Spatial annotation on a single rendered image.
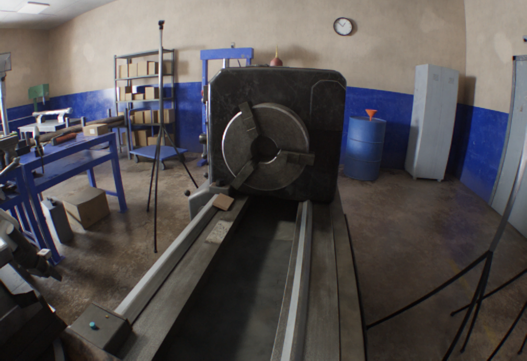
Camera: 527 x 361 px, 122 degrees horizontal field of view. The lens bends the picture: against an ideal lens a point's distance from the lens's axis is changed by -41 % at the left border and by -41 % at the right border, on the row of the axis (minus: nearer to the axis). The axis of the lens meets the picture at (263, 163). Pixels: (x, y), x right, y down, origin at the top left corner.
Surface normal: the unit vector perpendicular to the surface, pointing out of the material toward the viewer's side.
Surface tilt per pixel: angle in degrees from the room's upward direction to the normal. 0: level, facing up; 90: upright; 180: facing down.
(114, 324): 0
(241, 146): 90
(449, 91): 90
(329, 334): 0
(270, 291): 17
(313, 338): 0
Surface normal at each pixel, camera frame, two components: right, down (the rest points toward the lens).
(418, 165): -0.19, 0.30
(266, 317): -0.12, -0.77
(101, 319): 0.03, -0.95
